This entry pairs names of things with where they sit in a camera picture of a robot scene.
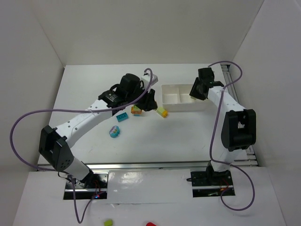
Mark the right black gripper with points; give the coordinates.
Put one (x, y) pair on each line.
(196, 92)

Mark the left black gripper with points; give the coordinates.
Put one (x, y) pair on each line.
(147, 101)

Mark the yellow green lego stack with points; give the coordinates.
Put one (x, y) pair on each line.
(162, 112)

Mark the teal rounded lego piece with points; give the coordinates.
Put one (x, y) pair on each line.
(114, 132)

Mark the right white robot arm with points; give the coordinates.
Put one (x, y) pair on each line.
(234, 127)

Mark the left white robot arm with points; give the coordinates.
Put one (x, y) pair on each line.
(56, 143)

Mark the orange green lego stack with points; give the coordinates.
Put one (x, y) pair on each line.
(135, 111)

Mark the white divided container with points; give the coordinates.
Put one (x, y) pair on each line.
(176, 98)

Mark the teal rectangular lego brick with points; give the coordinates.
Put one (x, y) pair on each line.
(121, 117)

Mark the red object foreground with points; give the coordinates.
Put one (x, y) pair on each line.
(150, 224)

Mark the lime green lego foreground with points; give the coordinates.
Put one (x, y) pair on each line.
(108, 222)

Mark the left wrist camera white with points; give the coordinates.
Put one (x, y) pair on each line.
(148, 81)

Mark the aluminium rail front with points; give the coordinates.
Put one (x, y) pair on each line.
(152, 165)

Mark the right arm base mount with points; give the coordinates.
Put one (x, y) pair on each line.
(204, 185)

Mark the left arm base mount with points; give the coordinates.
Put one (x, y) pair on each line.
(97, 188)

